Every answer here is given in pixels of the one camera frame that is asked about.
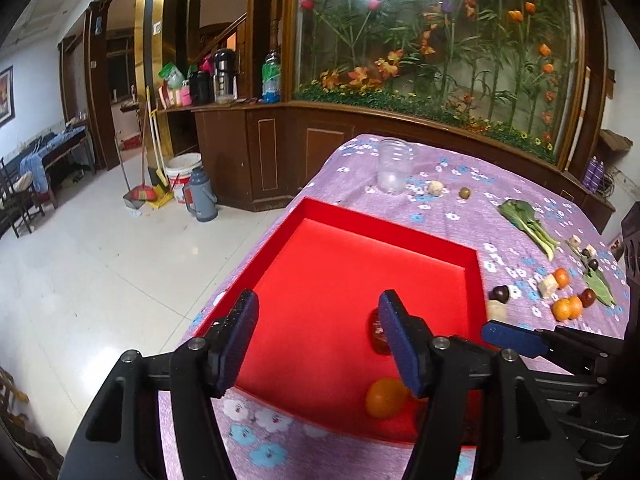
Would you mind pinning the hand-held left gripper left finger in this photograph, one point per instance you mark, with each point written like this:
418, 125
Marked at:
240, 345

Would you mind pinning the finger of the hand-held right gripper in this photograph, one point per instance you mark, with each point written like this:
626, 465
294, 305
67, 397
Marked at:
515, 338

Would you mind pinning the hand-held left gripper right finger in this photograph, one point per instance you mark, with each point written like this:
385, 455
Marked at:
400, 345

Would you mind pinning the dried red date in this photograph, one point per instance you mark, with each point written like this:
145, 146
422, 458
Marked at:
375, 332
588, 298

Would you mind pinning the large cream ribbed fruit piece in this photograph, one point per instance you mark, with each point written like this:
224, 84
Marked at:
496, 311

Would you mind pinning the dark purple plum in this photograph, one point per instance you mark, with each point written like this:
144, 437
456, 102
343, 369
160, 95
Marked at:
500, 293

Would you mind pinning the orange tangerine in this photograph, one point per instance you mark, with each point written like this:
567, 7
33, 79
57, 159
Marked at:
382, 400
561, 309
561, 278
577, 305

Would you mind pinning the red cardboard box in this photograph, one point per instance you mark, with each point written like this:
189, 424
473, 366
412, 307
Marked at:
325, 270

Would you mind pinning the green leaf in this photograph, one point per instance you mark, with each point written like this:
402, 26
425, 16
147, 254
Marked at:
600, 287

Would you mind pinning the dark round fruit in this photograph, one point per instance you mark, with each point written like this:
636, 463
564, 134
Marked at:
594, 263

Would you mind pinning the green bok choy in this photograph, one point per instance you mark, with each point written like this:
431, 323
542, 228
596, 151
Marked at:
525, 215

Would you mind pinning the purple floral tablecloth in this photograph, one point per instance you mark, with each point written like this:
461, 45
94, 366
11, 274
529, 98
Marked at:
480, 210

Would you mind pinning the grey thermos flask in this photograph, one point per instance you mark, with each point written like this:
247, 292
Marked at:
200, 197

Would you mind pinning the small green olive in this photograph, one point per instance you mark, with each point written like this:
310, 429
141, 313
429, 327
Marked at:
465, 193

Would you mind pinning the red broom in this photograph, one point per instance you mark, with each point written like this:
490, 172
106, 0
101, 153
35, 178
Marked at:
146, 192

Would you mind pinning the clear plastic cup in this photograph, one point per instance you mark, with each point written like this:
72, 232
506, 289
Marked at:
395, 165

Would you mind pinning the purple bottles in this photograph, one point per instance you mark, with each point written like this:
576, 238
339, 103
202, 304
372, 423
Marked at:
595, 175

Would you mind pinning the white plastic bucket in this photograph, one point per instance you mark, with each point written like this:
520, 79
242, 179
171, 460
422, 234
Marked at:
181, 172

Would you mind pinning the broom and dustpan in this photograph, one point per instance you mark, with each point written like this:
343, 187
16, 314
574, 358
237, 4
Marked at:
161, 180

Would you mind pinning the brown wooden cabinet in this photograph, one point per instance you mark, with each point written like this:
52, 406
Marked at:
280, 150

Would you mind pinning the brown cardboard piece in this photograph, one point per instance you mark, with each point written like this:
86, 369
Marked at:
616, 140

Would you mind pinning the red crate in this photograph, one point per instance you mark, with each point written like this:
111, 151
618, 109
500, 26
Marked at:
130, 143

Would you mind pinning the pink container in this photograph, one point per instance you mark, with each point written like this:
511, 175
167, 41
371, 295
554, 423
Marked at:
185, 94

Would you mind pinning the yellow carton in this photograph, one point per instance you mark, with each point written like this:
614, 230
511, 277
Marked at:
169, 96

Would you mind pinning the short black jug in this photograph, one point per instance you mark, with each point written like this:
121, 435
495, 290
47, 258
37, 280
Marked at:
200, 88

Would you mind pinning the dark table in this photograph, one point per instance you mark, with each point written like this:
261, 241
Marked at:
65, 147

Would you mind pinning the dark wooden chair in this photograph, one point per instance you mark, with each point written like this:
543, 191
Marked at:
12, 205

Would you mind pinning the green plastic bottle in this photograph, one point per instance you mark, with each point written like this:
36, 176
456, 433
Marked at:
271, 78

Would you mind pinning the tall black thermos jug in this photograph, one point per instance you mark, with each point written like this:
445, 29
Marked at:
223, 75

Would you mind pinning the blue cloth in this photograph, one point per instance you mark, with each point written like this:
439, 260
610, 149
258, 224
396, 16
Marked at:
34, 166

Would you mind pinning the green bag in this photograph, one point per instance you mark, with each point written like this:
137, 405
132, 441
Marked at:
170, 73

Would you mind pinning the pink bottle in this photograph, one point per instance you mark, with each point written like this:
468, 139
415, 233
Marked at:
205, 63

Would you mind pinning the artificial flower display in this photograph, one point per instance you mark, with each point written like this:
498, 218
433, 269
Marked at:
425, 35

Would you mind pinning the golden pillar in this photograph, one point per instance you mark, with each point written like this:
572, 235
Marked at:
150, 35

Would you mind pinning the framed wall painting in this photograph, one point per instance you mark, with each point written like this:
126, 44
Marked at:
6, 96

